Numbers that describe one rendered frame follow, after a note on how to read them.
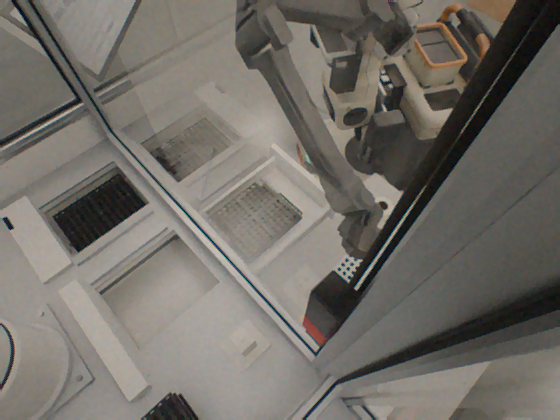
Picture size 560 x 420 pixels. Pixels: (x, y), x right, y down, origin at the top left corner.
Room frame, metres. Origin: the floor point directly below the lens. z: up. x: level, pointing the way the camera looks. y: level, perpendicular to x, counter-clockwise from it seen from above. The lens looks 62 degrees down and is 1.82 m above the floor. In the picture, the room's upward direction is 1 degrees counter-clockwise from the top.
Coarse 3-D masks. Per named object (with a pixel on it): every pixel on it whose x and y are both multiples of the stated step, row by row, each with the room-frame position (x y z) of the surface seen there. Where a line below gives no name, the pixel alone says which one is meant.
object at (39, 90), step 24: (0, 0) 0.74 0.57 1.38; (0, 24) 0.72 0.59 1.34; (24, 24) 0.75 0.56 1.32; (0, 48) 0.70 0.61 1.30; (24, 48) 0.73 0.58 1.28; (0, 72) 0.68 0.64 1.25; (24, 72) 0.71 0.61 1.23; (48, 72) 0.74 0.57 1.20; (0, 96) 0.65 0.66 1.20; (24, 96) 0.68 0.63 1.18; (48, 96) 0.71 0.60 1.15; (72, 96) 0.75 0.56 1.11; (0, 120) 0.63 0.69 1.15; (24, 120) 0.66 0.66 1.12
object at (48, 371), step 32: (0, 320) 0.15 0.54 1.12; (32, 320) 0.18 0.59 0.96; (0, 352) 0.08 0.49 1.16; (32, 352) 0.09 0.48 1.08; (64, 352) 0.11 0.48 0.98; (0, 384) 0.04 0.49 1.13; (32, 384) 0.04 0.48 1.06; (64, 384) 0.04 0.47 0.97; (0, 416) -0.01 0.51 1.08; (32, 416) -0.02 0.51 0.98
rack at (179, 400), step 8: (160, 400) 0.01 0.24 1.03; (168, 400) 0.01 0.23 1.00; (176, 400) 0.01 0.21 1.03; (184, 400) 0.01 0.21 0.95; (152, 408) -0.01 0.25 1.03; (160, 408) -0.01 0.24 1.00; (168, 408) -0.01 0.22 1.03; (176, 408) -0.01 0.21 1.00; (184, 408) -0.01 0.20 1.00; (144, 416) -0.02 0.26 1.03; (152, 416) -0.02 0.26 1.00; (160, 416) -0.02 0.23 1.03; (168, 416) -0.02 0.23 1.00; (176, 416) -0.02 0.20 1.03; (184, 416) -0.02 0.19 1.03; (192, 416) -0.02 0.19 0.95
